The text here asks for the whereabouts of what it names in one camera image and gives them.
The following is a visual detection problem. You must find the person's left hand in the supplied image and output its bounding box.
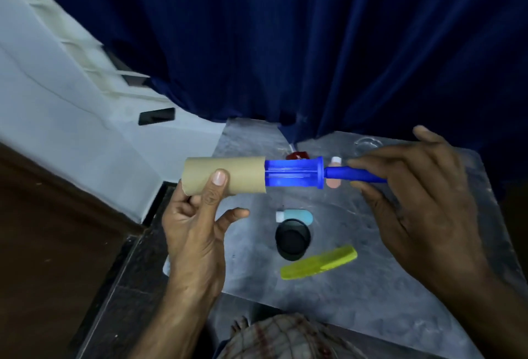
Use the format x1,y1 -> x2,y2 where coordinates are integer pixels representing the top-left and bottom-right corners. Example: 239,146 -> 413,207
162,169 -> 251,291

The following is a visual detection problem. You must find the person's right hand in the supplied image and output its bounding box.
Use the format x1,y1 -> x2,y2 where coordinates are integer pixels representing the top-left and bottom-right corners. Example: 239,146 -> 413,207
346,125 -> 493,293

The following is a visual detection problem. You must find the brown cardboard tube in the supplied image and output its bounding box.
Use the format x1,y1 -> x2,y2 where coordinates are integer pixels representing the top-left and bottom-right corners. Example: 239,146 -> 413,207
181,156 -> 268,197

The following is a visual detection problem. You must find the blue plastic lint roller handle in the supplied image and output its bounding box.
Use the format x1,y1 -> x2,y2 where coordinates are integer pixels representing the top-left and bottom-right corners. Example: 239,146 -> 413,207
264,157 -> 388,190

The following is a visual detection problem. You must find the person's right forearm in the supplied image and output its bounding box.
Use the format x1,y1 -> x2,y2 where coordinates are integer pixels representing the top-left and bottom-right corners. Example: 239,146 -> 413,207
429,266 -> 528,359

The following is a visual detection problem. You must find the person's left forearm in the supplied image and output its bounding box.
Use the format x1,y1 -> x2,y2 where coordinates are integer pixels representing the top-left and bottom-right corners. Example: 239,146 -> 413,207
129,282 -> 227,359

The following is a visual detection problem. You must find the pink bottle with white cap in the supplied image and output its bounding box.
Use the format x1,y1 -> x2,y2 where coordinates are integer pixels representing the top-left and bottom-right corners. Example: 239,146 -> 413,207
325,156 -> 344,190

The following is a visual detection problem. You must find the light blue bottle white cap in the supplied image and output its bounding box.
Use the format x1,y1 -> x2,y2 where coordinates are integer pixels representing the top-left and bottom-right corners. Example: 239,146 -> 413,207
276,209 -> 314,226

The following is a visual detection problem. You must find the yellow-green plastic comb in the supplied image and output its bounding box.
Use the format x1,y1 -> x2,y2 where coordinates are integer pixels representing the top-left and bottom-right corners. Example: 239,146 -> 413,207
280,246 -> 358,280

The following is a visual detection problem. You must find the black round container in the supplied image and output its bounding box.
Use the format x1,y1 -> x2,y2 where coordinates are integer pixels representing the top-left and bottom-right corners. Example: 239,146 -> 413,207
275,219 -> 312,261

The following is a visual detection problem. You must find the plaid garment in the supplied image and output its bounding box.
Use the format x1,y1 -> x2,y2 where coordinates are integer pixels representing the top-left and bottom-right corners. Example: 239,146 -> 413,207
216,313 -> 369,359

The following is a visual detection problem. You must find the dark blue curtain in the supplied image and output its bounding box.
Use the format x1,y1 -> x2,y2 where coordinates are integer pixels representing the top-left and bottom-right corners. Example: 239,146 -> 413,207
12,0 -> 528,194

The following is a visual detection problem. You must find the white stepped ledge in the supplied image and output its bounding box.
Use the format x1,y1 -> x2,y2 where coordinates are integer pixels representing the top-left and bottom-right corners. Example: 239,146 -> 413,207
23,0 -> 171,104

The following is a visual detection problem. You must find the black wall box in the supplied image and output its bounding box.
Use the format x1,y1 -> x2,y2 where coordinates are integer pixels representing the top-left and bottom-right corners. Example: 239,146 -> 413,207
138,108 -> 176,126

